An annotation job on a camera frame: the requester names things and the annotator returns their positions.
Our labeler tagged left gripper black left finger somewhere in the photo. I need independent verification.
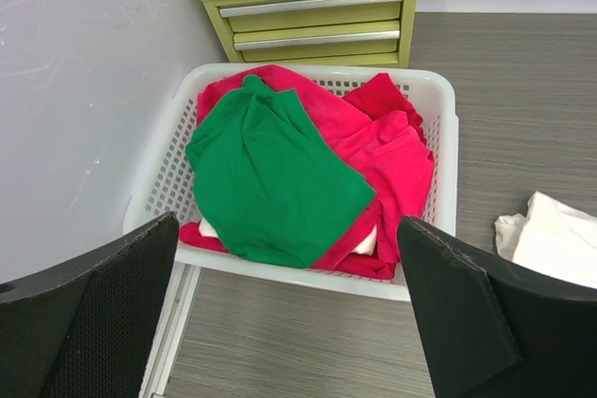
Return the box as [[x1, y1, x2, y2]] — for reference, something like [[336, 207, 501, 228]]
[[1, 212, 179, 397]]

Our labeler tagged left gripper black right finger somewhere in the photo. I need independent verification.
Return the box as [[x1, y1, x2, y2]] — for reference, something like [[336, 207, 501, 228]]
[[397, 217, 596, 397]]

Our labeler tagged white printed t shirt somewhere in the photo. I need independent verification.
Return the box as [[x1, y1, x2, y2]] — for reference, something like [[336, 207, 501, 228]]
[[493, 191, 596, 288]]

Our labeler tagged white plastic basket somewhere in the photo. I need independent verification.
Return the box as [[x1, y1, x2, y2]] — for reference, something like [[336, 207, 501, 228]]
[[122, 63, 459, 302]]

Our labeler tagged green t shirt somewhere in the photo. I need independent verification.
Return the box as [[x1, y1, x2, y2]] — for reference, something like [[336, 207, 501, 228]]
[[186, 75, 375, 268]]

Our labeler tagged red t shirt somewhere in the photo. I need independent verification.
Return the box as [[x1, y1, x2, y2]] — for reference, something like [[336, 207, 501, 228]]
[[180, 65, 435, 280]]

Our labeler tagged yellow-green drawer box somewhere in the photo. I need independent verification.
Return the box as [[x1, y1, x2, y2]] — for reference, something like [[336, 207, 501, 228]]
[[201, 0, 417, 68]]

